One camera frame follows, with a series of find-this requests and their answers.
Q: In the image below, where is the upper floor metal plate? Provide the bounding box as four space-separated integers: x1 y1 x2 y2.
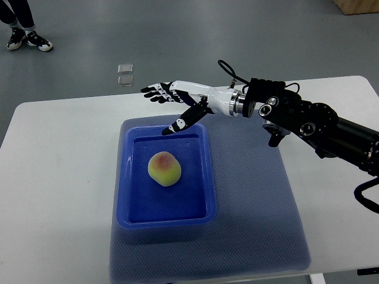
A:
118 63 133 74

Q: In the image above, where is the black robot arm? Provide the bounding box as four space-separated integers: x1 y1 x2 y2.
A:
230 78 378 176

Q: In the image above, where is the white table leg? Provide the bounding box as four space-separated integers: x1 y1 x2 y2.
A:
309 273 326 284

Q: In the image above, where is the left black white sneaker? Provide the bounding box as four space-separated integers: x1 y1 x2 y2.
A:
7 28 25 50

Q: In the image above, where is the green red peach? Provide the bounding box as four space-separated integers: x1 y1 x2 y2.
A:
147 151 182 187

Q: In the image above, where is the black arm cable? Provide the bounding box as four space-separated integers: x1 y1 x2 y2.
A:
217 59 300 95

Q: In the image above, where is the blue plastic tray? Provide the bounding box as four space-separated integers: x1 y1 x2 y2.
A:
114 124 217 230

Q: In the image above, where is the grey blue mesh mat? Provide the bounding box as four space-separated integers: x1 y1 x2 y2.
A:
110 115 311 283

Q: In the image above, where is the black bracket under table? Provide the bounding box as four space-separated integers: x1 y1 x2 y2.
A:
357 267 379 276

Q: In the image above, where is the right black white sneaker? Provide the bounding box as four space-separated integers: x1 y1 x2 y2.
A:
26 31 53 52

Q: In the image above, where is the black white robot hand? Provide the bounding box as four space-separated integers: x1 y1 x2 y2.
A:
141 80 242 135

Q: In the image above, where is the cardboard box corner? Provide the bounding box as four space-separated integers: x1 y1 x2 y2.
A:
333 0 379 15

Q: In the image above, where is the black white sneaker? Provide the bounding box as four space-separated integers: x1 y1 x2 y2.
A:
26 31 53 52
7 28 25 50

